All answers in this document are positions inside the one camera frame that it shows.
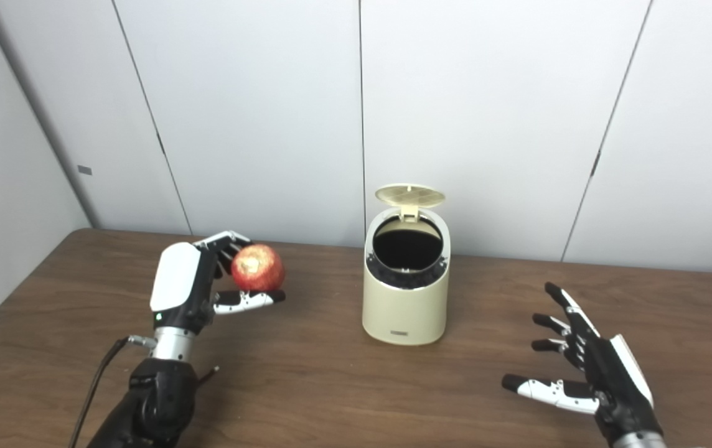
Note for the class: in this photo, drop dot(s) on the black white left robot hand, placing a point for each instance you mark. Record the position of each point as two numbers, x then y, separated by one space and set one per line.
175 280

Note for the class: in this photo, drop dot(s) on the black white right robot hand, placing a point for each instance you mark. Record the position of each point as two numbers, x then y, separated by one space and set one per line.
617 379

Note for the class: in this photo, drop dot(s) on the red apple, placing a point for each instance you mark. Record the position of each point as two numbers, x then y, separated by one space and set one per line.
257 267

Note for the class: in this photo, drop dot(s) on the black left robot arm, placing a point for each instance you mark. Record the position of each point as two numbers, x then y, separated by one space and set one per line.
157 398

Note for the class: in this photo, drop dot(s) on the cream-colored cylindrical bin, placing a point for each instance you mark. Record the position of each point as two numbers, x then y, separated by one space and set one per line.
406 311

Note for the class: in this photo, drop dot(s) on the cream round bin lid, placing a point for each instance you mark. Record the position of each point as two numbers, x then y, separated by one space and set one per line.
409 195

